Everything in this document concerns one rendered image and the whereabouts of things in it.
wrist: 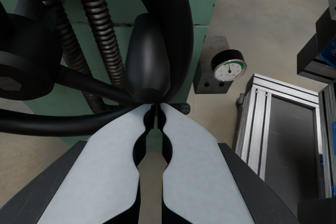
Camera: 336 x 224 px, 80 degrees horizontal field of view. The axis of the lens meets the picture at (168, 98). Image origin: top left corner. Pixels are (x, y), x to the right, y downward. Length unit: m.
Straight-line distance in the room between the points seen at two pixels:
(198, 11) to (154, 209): 0.78
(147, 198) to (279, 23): 1.57
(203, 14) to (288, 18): 1.64
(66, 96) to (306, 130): 0.90
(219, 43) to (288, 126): 0.58
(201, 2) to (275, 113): 0.72
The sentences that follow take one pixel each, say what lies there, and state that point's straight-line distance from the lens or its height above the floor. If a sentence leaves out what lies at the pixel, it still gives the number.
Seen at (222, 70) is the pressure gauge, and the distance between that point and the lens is 0.39.
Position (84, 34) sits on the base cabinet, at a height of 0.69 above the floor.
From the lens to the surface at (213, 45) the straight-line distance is 0.50.
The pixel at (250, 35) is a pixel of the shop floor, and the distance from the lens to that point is 1.65.
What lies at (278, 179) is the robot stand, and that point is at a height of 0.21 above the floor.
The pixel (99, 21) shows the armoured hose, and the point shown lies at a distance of 0.23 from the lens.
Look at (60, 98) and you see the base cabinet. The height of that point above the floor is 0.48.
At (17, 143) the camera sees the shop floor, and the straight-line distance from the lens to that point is 1.17.
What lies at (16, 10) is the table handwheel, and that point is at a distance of 0.23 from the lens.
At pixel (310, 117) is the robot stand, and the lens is 1.07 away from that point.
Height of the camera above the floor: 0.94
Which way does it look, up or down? 57 degrees down
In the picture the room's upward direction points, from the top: 8 degrees clockwise
